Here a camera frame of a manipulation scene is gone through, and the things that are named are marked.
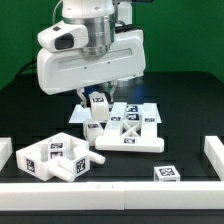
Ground white right wall block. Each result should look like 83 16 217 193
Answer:
204 136 224 182

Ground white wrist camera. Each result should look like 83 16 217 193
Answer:
38 21 89 52

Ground white chair seat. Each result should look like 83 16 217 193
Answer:
16 133 105 182

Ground white chair back frame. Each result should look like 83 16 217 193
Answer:
95 102 164 153

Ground black cables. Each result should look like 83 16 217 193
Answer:
14 59 39 79

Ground white tag base sheet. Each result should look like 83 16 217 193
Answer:
68 103 163 125

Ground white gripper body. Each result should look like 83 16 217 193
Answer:
37 30 146 95

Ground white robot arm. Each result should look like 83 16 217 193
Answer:
37 0 146 95

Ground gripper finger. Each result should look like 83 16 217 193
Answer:
106 81 117 102
76 88 90 108

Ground white wall block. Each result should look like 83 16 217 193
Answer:
204 136 224 182
0 137 12 171

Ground white left wall block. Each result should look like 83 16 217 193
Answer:
0 137 12 171

